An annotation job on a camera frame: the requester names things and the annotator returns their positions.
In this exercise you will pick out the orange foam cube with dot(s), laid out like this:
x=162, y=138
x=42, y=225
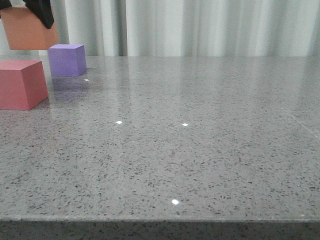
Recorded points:
x=24, y=31

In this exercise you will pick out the red foam cube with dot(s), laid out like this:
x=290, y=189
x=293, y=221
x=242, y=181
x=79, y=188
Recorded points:
x=22, y=84

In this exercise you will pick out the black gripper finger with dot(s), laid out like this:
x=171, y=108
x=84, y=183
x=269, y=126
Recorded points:
x=4, y=4
x=43, y=10

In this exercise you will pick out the purple foam cube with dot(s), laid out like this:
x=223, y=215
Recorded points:
x=67, y=60

